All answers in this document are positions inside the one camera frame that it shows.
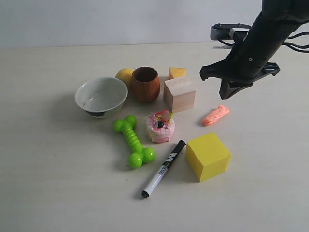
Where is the white ceramic bowl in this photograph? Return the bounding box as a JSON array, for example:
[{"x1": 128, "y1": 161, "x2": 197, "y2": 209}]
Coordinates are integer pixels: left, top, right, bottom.
[{"x1": 74, "y1": 77, "x2": 128, "y2": 119}]

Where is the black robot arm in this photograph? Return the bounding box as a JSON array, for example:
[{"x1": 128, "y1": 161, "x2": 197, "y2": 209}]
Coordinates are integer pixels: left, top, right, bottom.
[{"x1": 199, "y1": 0, "x2": 309, "y2": 100}]

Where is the pink toy cake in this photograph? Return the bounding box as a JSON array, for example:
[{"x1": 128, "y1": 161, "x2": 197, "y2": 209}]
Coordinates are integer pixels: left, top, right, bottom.
[{"x1": 146, "y1": 110, "x2": 175, "y2": 143}]

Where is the brown wooden cup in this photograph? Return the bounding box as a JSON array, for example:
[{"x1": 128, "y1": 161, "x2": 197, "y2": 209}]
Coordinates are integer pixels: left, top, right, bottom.
[{"x1": 130, "y1": 67, "x2": 160, "y2": 103}]

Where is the orange soft cloth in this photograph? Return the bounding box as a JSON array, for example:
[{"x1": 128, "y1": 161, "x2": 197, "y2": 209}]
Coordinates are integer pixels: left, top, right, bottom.
[{"x1": 202, "y1": 105, "x2": 229, "y2": 126}]

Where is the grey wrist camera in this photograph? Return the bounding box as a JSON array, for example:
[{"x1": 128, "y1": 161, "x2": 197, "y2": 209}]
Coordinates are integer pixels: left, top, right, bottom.
[{"x1": 210, "y1": 23, "x2": 251, "y2": 41}]

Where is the black white marker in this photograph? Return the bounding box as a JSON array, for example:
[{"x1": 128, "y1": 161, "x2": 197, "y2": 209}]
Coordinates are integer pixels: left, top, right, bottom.
[{"x1": 141, "y1": 140, "x2": 186, "y2": 199}]

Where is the light wooden cube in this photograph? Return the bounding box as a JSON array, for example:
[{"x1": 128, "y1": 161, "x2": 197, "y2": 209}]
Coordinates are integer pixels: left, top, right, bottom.
[{"x1": 163, "y1": 77, "x2": 196, "y2": 113}]

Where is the yellow lemon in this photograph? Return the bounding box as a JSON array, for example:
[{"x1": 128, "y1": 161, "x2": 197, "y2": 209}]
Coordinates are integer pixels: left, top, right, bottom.
[{"x1": 115, "y1": 68, "x2": 134, "y2": 88}]

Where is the orange cheese wedge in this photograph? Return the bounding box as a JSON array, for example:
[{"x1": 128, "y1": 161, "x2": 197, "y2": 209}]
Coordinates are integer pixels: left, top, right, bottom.
[{"x1": 169, "y1": 67, "x2": 187, "y2": 79}]

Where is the green bone toy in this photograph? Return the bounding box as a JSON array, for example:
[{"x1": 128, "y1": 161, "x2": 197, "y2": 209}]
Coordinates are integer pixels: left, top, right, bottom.
[{"x1": 112, "y1": 115, "x2": 156, "y2": 169}]

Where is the yellow cube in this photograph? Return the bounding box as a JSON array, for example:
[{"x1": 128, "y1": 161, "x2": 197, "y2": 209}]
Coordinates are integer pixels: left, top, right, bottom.
[{"x1": 185, "y1": 132, "x2": 231, "y2": 182}]

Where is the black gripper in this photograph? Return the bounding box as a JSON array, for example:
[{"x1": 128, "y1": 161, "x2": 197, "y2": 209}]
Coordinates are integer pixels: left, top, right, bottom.
[{"x1": 199, "y1": 36, "x2": 281, "y2": 100}]

